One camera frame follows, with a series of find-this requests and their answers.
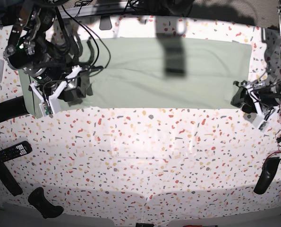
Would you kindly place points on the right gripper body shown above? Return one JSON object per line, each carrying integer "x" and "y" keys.
{"x": 52, "y": 89}

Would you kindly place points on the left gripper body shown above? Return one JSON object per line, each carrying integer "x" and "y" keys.
{"x": 266, "y": 98}

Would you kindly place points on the light green T-shirt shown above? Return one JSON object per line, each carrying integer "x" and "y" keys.
{"x": 162, "y": 73}

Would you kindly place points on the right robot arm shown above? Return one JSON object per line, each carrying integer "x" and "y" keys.
{"x": 41, "y": 47}

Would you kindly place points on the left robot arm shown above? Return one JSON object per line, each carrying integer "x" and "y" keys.
{"x": 272, "y": 57}

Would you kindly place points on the black cylindrical speaker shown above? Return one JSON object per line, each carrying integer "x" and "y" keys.
{"x": 12, "y": 108}

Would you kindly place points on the black TV remote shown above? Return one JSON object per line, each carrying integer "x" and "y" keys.
{"x": 15, "y": 151}

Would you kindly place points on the long black bar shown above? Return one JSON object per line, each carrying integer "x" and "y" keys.
{"x": 9, "y": 181}

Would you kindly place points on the small black box bottom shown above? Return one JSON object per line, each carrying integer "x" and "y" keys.
{"x": 144, "y": 225}

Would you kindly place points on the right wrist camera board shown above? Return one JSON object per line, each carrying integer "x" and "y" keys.
{"x": 49, "y": 108}

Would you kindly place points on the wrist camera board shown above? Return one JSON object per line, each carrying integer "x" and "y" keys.
{"x": 49, "y": 108}
{"x": 260, "y": 123}

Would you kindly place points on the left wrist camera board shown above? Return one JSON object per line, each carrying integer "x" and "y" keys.
{"x": 260, "y": 123}

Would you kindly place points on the black curved handle right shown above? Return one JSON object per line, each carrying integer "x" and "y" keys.
{"x": 269, "y": 170}

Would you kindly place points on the black camera stand base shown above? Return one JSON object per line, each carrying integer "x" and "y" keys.
{"x": 105, "y": 23}

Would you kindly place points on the red handled screwdriver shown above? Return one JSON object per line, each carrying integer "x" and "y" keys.
{"x": 200, "y": 226}

